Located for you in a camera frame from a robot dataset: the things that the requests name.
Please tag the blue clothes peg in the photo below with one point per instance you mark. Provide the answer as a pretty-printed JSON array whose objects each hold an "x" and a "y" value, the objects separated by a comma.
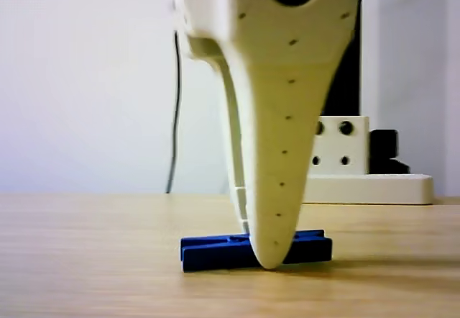
[{"x": 208, "y": 253}]

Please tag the black clamp block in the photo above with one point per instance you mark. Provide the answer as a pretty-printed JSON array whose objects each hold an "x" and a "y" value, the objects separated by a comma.
[{"x": 388, "y": 152}]

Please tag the white bracket block with holes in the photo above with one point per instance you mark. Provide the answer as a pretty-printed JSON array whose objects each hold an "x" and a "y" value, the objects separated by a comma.
[{"x": 357, "y": 145}]

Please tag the white perforated base plate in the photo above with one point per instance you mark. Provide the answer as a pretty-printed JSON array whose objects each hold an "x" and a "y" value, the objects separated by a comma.
[{"x": 377, "y": 188}]

